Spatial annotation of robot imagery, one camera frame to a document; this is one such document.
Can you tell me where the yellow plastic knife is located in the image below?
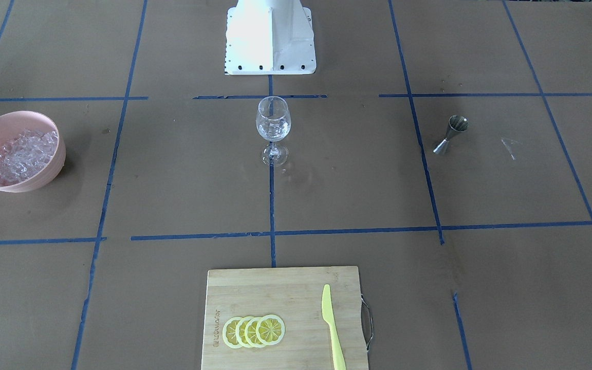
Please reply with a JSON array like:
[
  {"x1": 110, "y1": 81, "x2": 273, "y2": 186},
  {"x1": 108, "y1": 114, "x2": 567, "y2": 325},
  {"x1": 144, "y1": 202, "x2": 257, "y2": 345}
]
[{"x1": 320, "y1": 284, "x2": 347, "y2": 369}]

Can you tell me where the clear ice cube pile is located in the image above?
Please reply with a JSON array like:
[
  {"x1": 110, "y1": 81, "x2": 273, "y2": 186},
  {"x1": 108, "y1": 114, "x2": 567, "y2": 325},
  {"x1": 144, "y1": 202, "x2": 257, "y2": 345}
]
[{"x1": 0, "y1": 129, "x2": 59, "y2": 187}]

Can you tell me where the pink plastic bowl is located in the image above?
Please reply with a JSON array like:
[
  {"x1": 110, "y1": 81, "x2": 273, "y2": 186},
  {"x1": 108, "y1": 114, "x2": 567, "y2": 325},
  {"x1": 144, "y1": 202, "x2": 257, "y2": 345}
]
[{"x1": 0, "y1": 110, "x2": 66, "y2": 193}]

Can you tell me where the bamboo cutting board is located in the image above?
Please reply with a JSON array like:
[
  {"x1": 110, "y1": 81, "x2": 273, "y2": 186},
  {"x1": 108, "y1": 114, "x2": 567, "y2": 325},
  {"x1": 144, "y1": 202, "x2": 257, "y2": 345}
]
[{"x1": 200, "y1": 266, "x2": 369, "y2": 369}]

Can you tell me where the clear wine glass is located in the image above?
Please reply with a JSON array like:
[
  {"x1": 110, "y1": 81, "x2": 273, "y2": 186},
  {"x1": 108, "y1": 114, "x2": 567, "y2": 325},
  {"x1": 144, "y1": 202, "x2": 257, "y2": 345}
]
[{"x1": 255, "y1": 96, "x2": 291, "y2": 167}]

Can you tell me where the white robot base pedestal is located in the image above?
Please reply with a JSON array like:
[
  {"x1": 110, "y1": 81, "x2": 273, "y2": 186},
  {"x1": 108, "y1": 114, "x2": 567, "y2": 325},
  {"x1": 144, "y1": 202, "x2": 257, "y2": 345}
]
[{"x1": 224, "y1": 1, "x2": 317, "y2": 76}]

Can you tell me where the steel cocktail jigger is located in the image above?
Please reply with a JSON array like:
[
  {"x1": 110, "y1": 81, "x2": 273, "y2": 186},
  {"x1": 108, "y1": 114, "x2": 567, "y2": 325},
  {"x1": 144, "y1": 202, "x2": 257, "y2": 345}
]
[{"x1": 434, "y1": 115, "x2": 469, "y2": 155}]

